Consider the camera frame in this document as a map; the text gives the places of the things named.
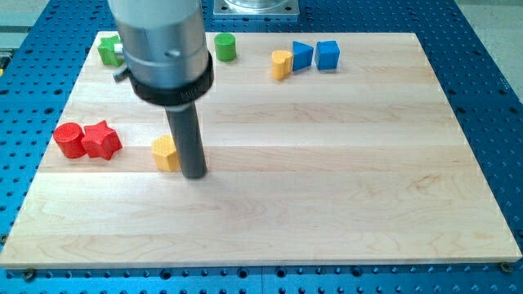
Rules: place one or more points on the yellow hexagon block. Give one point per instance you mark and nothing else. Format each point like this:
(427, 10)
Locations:
(164, 153)

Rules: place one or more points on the blue cube block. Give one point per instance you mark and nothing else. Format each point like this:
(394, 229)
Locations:
(327, 55)

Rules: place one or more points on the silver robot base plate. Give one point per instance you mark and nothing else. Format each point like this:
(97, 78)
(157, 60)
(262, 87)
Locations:
(251, 8)

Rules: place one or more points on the blue triangle block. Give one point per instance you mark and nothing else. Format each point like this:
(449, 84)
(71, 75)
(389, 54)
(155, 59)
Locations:
(302, 55)

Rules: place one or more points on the green cylinder block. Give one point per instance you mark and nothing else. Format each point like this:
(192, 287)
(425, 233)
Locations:
(225, 47)

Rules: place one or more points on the yellow heart block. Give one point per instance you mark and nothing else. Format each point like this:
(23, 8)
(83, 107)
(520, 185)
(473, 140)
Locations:
(281, 64)

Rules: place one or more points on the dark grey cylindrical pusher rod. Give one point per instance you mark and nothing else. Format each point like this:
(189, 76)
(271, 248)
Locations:
(184, 125)

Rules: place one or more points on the red cylinder block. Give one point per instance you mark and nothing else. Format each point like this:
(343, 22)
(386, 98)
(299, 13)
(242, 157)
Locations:
(68, 137)

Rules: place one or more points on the light wooden board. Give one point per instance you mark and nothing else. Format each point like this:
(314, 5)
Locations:
(363, 165)

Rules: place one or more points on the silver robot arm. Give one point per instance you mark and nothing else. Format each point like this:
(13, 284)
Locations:
(167, 61)

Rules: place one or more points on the red star block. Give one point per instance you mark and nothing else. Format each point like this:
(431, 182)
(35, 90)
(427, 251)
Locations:
(100, 141)

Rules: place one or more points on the green star block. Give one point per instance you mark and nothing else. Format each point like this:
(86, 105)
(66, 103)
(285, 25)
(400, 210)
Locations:
(107, 52)

